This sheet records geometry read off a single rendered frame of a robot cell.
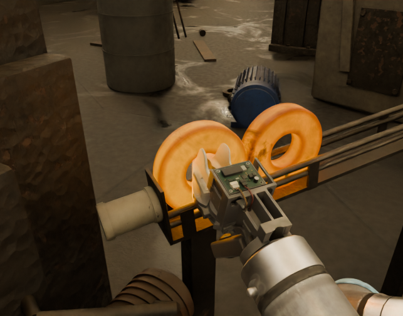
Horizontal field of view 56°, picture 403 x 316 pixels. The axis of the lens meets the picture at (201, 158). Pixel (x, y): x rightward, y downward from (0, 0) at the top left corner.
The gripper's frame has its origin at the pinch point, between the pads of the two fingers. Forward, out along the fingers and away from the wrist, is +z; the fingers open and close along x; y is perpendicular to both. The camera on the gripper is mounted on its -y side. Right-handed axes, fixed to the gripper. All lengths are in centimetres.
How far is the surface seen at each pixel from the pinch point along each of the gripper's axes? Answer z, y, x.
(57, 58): 20.8, 8.3, 17.2
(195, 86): 198, -134, -102
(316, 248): 11, -80, -64
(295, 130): -1.3, 2.5, -16.8
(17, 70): 16.6, 9.6, 23.3
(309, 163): -4.8, -2.7, -19.1
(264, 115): 1.5, 4.8, -11.6
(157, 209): -4.4, -4.2, 8.8
